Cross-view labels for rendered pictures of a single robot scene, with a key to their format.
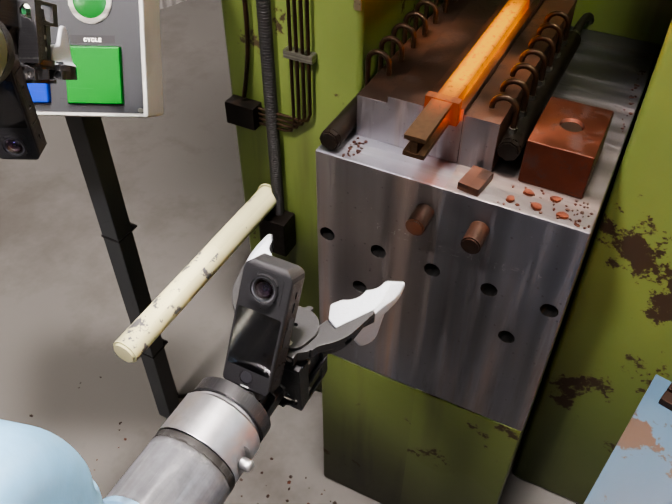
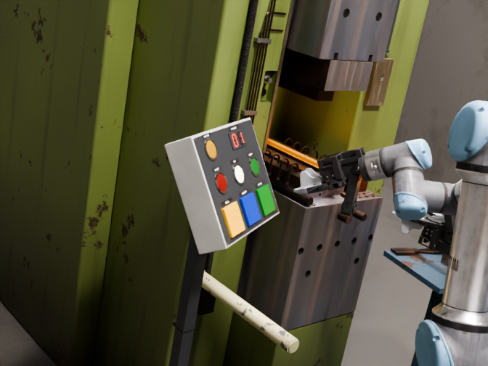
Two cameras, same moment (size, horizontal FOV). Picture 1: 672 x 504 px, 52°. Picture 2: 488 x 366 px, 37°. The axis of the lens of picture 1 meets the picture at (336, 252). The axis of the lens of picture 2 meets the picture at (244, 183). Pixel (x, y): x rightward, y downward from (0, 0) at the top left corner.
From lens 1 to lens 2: 210 cm
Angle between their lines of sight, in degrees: 63
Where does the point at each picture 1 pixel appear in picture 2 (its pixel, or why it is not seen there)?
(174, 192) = not seen: outside the picture
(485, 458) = (340, 342)
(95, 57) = (265, 191)
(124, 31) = (264, 176)
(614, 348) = not seen: hidden behind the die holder
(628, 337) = not seen: hidden behind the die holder
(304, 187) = (218, 261)
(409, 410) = (313, 340)
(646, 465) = (419, 267)
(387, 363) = (309, 314)
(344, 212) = (310, 234)
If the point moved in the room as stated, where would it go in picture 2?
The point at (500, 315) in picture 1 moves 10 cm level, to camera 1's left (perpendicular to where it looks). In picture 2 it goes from (356, 250) to (348, 260)
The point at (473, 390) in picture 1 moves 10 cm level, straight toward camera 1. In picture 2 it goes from (341, 301) to (364, 314)
